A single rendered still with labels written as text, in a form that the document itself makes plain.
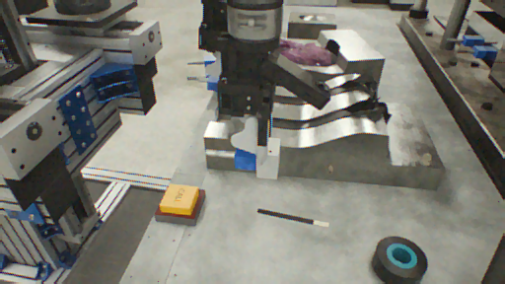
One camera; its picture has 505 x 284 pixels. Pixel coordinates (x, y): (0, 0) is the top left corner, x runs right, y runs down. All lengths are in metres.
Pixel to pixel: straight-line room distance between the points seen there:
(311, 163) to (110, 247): 0.95
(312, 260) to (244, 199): 0.19
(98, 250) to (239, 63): 1.11
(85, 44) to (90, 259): 0.78
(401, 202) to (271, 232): 0.28
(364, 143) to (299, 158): 0.14
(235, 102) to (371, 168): 0.36
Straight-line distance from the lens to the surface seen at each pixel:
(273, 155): 0.57
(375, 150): 0.73
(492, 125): 1.16
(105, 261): 1.44
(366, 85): 0.87
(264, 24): 0.46
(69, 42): 1.16
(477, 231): 0.78
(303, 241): 0.65
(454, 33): 1.62
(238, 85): 0.49
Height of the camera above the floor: 1.32
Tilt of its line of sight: 37 degrees down
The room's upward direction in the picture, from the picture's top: straight up
